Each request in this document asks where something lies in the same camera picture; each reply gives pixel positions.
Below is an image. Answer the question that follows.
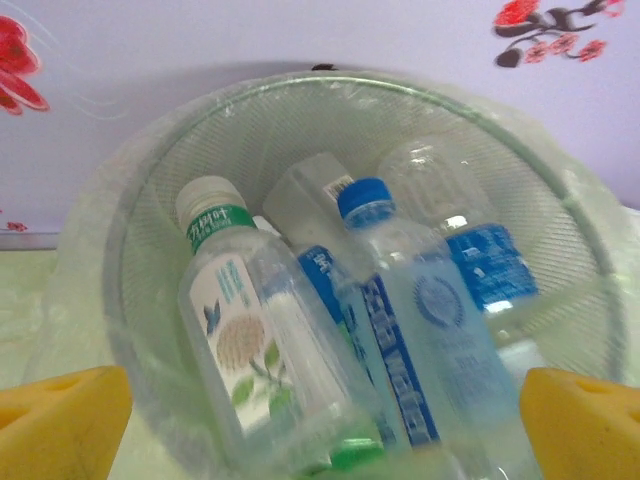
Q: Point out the ribbed clear bottle blue label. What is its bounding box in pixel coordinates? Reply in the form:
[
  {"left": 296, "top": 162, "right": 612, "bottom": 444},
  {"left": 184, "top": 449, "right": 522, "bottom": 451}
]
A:
[{"left": 377, "top": 135, "right": 542, "bottom": 321}]

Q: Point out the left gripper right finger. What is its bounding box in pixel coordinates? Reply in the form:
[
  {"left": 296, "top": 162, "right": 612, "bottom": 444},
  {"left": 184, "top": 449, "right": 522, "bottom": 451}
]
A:
[{"left": 518, "top": 366, "right": 640, "bottom": 480}]

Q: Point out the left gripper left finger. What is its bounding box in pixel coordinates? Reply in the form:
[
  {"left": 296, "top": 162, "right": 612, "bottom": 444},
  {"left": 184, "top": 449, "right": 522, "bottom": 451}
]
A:
[{"left": 0, "top": 364, "right": 134, "bottom": 480}]

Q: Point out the clear plastic bin liner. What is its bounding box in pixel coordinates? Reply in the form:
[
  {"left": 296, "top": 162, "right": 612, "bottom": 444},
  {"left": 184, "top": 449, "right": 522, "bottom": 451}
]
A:
[{"left": 24, "top": 69, "right": 640, "bottom": 480}]

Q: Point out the clear bottle green white label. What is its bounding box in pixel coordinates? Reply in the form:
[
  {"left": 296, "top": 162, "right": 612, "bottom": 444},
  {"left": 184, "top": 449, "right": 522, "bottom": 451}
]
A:
[{"left": 175, "top": 174, "right": 361, "bottom": 446}]

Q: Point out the soda water bottle blue cap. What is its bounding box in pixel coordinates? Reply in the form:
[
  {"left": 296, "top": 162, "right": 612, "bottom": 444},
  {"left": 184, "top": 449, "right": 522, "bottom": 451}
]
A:
[{"left": 335, "top": 177, "right": 519, "bottom": 451}]

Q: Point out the green mesh waste bin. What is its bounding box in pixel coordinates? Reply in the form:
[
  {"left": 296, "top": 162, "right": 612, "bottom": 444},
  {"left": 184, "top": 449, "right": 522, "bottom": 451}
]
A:
[{"left": 102, "top": 69, "right": 626, "bottom": 480}]

